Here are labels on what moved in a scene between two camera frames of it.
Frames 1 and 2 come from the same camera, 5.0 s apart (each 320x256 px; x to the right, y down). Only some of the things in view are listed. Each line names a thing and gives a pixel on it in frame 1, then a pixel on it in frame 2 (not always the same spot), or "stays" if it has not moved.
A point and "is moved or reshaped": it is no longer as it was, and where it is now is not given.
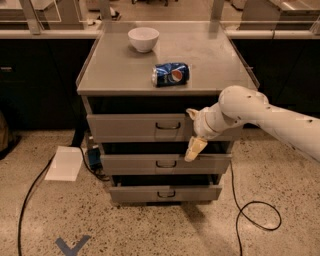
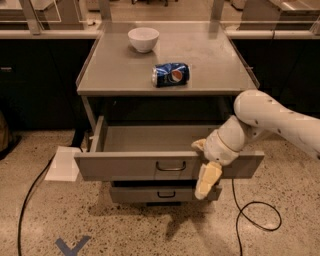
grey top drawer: x=148 y=128 is moved or reshaped
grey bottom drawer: x=164 y=193 stays
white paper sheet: x=65 y=164 stays
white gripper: x=200 y=124 → x=217 y=149
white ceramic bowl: x=143 y=38 stays
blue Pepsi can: x=167 y=74 stays
